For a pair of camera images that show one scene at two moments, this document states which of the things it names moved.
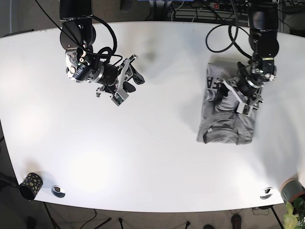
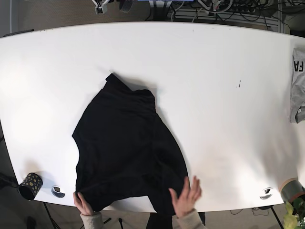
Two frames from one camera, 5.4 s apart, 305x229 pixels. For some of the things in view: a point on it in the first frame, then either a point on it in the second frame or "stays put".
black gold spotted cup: x=31 y=186 stays put
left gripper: x=81 y=67 to x=100 y=10
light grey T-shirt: x=220 y=123 to x=298 y=88
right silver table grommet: x=266 y=193 stays put
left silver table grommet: x=57 y=191 stays put
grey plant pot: x=291 y=189 stays put
